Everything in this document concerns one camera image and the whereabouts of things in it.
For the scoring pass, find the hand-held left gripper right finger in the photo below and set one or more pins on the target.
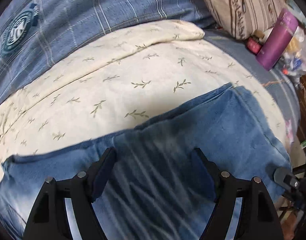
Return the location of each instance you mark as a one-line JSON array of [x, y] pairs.
[[205, 180]]

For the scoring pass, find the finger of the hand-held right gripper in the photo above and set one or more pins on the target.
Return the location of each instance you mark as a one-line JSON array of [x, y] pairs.
[[284, 177]]

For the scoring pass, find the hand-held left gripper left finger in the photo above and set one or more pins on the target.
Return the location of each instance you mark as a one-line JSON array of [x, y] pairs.
[[104, 176]]

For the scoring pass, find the blue denim pants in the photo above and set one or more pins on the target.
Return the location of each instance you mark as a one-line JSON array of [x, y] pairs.
[[217, 130]]

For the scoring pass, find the blue striped bedsheet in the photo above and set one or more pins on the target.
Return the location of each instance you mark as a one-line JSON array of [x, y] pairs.
[[280, 87]]

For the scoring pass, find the cream leaf-print blanket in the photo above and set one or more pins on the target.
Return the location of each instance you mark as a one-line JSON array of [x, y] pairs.
[[143, 67]]

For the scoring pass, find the clear plastic bag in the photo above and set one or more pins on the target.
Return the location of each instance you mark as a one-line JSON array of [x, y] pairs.
[[297, 52]]

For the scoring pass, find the red jar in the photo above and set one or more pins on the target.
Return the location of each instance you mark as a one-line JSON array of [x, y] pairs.
[[254, 45]]

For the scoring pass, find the purple bottle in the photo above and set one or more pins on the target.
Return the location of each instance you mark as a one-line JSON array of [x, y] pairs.
[[277, 40]]

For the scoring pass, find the blue plaid duvet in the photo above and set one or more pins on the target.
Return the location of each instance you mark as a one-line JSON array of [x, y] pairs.
[[93, 5]]

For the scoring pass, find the beige striped pillow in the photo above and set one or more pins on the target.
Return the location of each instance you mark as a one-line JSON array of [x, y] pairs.
[[255, 0]]

